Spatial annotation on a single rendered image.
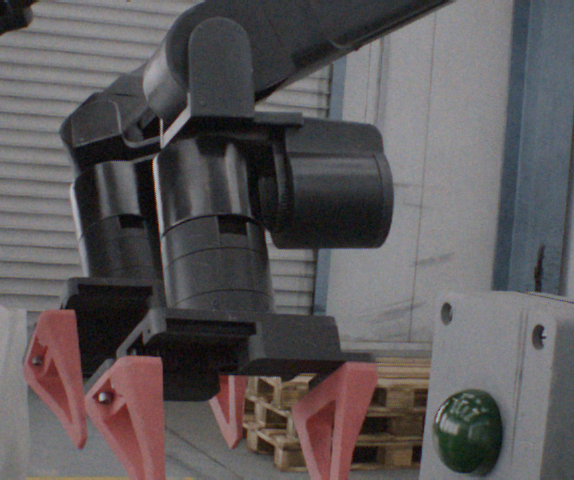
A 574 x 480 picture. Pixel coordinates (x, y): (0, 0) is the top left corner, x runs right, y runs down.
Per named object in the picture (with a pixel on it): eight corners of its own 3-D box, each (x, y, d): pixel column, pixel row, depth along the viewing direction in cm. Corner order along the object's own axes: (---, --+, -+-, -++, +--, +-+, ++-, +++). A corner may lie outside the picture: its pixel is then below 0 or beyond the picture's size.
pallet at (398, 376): (227, 379, 672) (229, 352, 671) (436, 383, 713) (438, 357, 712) (278, 410, 595) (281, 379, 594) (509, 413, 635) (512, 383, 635)
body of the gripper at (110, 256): (229, 305, 82) (206, 215, 86) (71, 300, 78) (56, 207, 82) (199, 365, 86) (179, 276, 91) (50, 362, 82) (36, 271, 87)
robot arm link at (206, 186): (144, 169, 75) (161, 117, 70) (260, 169, 77) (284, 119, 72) (154, 279, 72) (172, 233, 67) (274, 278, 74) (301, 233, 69)
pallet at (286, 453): (224, 434, 674) (226, 407, 673) (428, 433, 718) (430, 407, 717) (280, 471, 598) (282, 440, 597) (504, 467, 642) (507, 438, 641)
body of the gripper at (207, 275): (344, 349, 67) (324, 219, 70) (157, 341, 63) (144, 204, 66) (291, 391, 73) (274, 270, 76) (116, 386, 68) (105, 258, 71)
